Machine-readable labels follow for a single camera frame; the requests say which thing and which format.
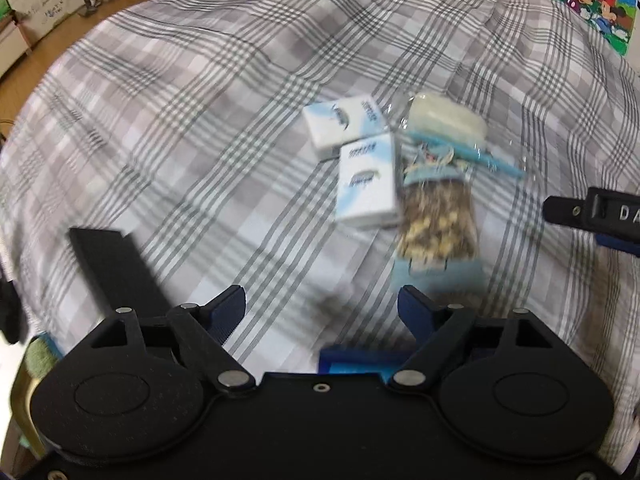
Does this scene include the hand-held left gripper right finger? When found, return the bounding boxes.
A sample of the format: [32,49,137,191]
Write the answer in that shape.
[387,285,566,392]

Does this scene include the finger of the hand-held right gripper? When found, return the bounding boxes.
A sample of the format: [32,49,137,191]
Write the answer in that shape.
[544,187,640,257]

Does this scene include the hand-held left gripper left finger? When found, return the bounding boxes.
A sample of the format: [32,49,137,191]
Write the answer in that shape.
[75,285,256,392]

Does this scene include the blue tissue box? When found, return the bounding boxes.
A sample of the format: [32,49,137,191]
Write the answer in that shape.
[318,344,416,377]

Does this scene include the brown snack packet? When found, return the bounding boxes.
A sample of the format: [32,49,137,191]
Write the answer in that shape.
[397,146,479,266]

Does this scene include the white pocket tissue pack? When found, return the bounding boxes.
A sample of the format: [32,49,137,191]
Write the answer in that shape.
[302,95,391,161]
[335,132,403,231]

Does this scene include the white pad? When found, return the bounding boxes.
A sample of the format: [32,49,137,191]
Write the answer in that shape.
[406,91,489,150]

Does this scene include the gold metal tin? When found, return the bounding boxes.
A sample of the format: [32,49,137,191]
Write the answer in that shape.
[10,357,48,461]

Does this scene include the cartoon poster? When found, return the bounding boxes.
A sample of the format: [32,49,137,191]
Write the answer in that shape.
[547,0,640,57]

